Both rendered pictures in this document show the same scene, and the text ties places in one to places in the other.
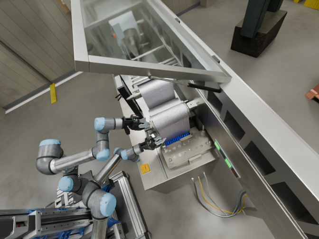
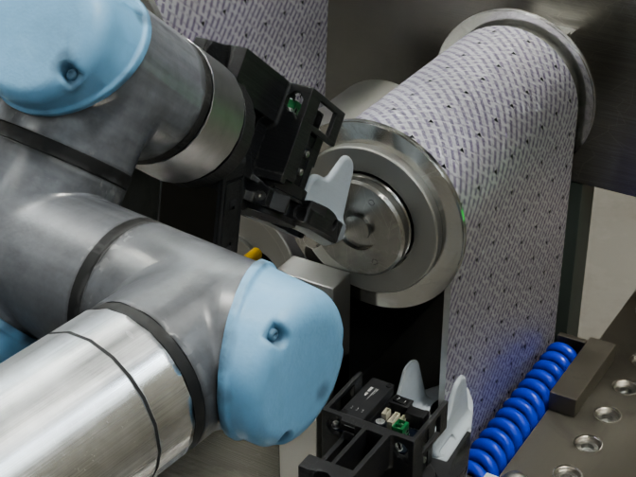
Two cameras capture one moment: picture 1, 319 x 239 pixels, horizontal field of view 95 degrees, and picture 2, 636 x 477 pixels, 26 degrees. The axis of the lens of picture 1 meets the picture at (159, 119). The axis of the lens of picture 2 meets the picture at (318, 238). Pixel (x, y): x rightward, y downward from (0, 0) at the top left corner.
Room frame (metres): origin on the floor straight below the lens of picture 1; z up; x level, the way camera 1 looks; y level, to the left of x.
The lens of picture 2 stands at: (0.15, 0.82, 1.73)
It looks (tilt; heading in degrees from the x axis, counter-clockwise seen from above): 30 degrees down; 300
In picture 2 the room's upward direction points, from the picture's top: straight up
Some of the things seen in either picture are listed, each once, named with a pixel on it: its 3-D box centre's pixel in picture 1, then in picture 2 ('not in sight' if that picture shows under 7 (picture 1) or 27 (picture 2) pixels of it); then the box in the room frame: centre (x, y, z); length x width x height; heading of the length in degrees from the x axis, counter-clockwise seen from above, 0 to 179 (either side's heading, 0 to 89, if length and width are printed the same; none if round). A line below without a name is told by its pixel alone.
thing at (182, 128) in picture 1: (175, 132); (505, 317); (0.48, -0.07, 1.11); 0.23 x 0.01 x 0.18; 89
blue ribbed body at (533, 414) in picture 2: (177, 138); (521, 414); (0.46, -0.07, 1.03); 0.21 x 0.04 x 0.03; 89
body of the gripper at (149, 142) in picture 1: (147, 144); (364, 477); (0.48, 0.17, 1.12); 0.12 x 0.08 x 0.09; 89
